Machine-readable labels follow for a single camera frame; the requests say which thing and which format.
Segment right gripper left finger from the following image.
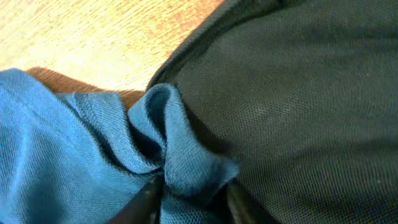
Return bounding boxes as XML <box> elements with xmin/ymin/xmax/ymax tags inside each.
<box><xmin>108</xmin><ymin>177</ymin><xmax>164</xmax><ymax>224</ymax></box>

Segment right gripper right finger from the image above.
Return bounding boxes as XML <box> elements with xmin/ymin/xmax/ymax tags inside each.
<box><xmin>225</xmin><ymin>182</ymin><xmax>277</xmax><ymax>224</ymax></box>

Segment blue polo shirt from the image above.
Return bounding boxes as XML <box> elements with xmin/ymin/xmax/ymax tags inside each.
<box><xmin>1</xmin><ymin>69</ymin><xmax>239</xmax><ymax>223</ymax></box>

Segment black shirt with logo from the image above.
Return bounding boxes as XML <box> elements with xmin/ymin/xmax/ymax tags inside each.
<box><xmin>150</xmin><ymin>0</ymin><xmax>397</xmax><ymax>223</ymax></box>

